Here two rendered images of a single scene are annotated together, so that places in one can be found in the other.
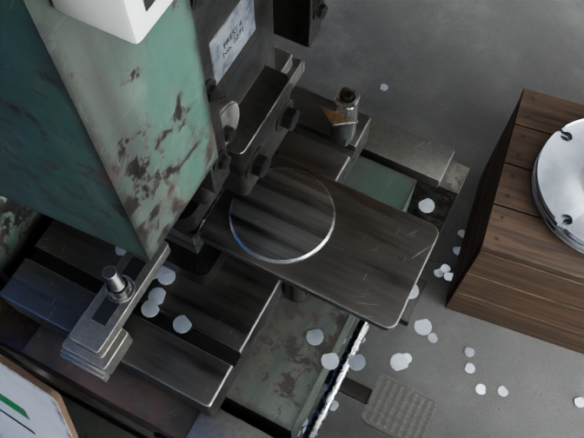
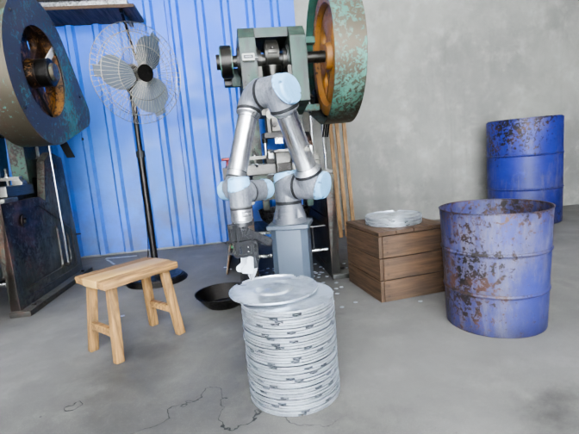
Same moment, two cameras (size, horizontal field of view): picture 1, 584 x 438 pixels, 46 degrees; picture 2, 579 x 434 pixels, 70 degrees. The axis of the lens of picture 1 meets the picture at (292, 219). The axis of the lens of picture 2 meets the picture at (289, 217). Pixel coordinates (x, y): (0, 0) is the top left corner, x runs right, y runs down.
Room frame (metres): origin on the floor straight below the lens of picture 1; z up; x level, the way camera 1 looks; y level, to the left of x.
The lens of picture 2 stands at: (-1.07, -2.08, 0.76)
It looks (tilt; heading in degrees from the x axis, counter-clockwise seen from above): 9 degrees down; 55
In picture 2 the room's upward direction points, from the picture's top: 5 degrees counter-clockwise
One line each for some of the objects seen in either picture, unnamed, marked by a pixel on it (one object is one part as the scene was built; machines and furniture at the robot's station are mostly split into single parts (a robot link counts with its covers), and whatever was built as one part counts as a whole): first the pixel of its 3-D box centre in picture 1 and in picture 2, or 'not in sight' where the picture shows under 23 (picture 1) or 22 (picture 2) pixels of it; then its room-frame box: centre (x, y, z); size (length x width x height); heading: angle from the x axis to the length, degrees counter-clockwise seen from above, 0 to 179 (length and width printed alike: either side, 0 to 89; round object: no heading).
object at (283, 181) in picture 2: not in sight; (288, 185); (-0.01, -0.56, 0.62); 0.13 x 0.12 x 0.14; 108
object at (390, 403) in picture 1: (289, 357); not in sight; (0.35, 0.00, 0.14); 0.59 x 0.10 x 0.05; 63
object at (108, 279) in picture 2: not in sight; (133, 306); (-0.67, -0.26, 0.16); 0.34 x 0.24 x 0.34; 16
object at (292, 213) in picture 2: not in sight; (289, 211); (-0.02, -0.55, 0.50); 0.15 x 0.15 x 0.10
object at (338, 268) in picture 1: (316, 252); (283, 160); (0.33, -0.03, 0.72); 0.25 x 0.14 x 0.14; 63
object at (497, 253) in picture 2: not in sight; (494, 263); (0.55, -1.18, 0.24); 0.42 x 0.42 x 0.48
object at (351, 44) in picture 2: not in sight; (321, 60); (0.76, 0.06, 1.33); 1.03 x 0.28 x 0.82; 63
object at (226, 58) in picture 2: not in sight; (231, 65); (0.20, 0.25, 1.31); 0.22 x 0.12 x 0.22; 63
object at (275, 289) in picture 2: not in sight; (273, 288); (-0.38, -0.96, 0.32); 0.29 x 0.29 x 0.01
